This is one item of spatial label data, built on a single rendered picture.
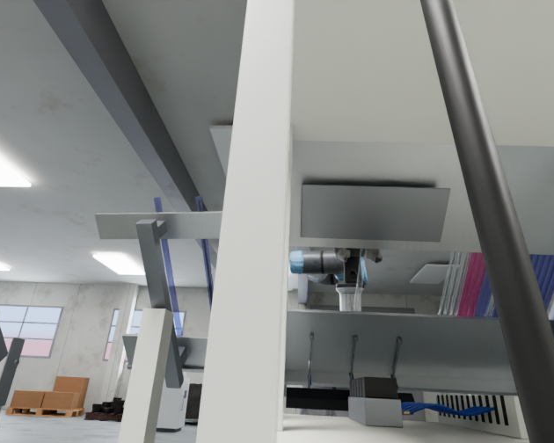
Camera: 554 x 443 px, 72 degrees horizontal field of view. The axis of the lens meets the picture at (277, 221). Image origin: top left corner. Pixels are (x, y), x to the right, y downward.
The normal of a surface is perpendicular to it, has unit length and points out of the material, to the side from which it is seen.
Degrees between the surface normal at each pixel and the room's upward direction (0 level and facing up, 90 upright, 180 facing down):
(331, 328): 137
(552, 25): 180
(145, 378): 90
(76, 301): 90
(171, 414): 90
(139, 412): 90
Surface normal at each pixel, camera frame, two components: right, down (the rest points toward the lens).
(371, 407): -0.03, -0.41
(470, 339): -0.05, 0.38
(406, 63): -0.04, 0.91
